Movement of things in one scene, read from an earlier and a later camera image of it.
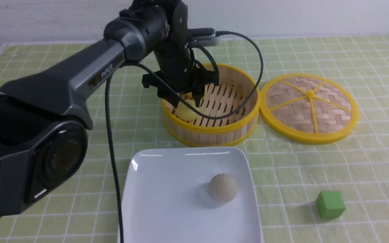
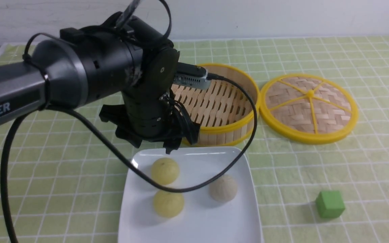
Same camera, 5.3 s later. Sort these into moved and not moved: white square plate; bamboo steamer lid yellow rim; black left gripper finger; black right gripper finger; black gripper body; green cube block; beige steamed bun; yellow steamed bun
Moved: black left gripper finger; black right gripper finger; black gripper body; yellow steamed bun
Not moved: white square plate; beige steamed bun; bamboo steamer lid yellow rim; green cube block
